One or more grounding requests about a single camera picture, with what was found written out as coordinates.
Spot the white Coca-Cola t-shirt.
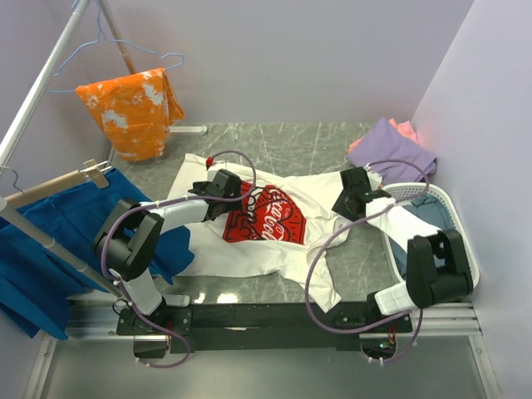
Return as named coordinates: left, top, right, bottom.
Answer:
left=169, top=154, right=347, bottom=312

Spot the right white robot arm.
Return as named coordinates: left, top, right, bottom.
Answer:
left=332, top=167, right=477, bottom=332

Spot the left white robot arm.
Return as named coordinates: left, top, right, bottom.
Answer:
left=93, top=169, right=242, bottom=334

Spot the white laundry basket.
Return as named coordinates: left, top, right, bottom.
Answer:
left=381, top=182, right=480, bottom=288

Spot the folded purple t-shirt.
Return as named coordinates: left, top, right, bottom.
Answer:
left=346, top=118, right=437, bottom=185

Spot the blue-grey garment in basket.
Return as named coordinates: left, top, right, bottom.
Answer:
left=389, top=195, right=454, bottom=278

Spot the folded pink t-shirt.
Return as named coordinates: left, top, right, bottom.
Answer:
left=347, top=118, right=420, bottom=153

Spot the orange white tie-dye garment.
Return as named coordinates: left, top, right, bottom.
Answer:
left=75, top=68, right=186, bottom=162

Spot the wooden clip hanger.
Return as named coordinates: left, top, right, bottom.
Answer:
left=6, top=160, right=113, bottom=209

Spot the blue hanging garment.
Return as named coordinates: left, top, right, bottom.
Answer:
left=0, top=168, right=196, bottom=341

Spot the metal clothes rack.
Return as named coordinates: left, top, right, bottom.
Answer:
left=0, top=0, right=209, bottom=298

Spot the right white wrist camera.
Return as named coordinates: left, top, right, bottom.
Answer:
left=364, top=165, right=382, bottom=190

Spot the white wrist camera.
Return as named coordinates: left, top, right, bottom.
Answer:
left=205, top=156, right=227, bottom=171
left=364, top=165, right=382, bottom=190

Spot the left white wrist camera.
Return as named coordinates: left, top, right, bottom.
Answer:
left=205, top=156, right=227, bottom=171

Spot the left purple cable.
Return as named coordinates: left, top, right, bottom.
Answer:
left=101, top=149, right=257, bottom=370

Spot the purple cable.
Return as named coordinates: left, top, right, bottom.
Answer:
left=305, top=157, right=431, bottom=367
left=101, top=149, right=257, bottom=370

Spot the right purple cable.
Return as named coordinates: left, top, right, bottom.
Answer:
left=305, top=157, right=431, bottom=367

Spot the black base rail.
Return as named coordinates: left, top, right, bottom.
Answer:
left=116, top=302, right=413, bottom=359

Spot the blue wire hanger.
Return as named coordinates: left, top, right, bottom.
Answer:
left=44, top=0, right=185, bottom=95

